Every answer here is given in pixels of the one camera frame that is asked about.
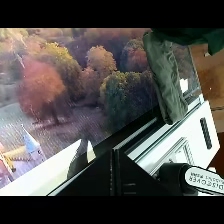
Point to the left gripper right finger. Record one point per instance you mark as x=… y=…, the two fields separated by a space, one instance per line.
x=133 y=181

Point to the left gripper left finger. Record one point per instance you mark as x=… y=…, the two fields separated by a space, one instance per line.
x=93 y=180

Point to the dark green garment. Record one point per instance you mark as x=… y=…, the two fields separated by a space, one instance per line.
x=186 y=36

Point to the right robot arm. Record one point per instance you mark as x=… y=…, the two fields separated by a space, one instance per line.
x=200 y=178

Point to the grey garment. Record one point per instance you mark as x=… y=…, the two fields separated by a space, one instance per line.
x=166 y=83

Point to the silver frame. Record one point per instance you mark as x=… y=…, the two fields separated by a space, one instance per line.
x=186 y=136

